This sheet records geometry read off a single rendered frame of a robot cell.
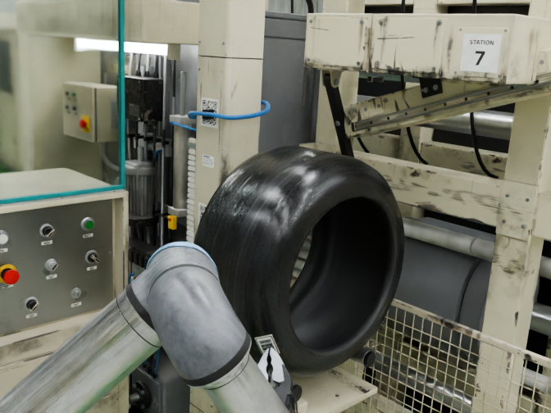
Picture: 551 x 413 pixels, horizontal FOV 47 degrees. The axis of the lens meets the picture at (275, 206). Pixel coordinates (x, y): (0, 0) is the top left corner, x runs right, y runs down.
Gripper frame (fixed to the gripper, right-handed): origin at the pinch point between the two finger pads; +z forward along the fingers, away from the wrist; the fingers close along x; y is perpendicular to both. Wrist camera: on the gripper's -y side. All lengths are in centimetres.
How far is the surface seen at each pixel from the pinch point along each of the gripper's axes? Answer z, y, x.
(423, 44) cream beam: 57, -24, 49
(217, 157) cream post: 53, -10, -8
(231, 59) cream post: 67, -29, 3
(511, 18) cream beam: 47, -32, 67
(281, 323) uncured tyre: 4.5, -3.2, 4.2
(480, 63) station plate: 45, -24, 59
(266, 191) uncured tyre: 27.8, -20.6, 7.7
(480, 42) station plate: 48, -27, 60
